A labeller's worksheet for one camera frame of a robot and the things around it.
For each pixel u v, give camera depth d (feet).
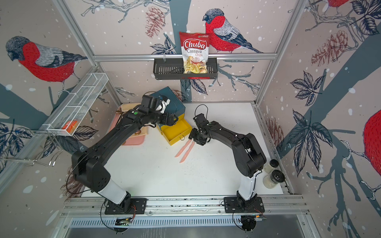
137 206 2.39
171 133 3.15
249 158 1.60
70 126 2.14
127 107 3.90
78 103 2.57
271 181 2.42
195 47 2.68
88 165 1.37
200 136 2.56
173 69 3.51
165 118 2.35
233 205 2.39
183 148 3.12
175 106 3.00
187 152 3.06
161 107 2.23
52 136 1.96
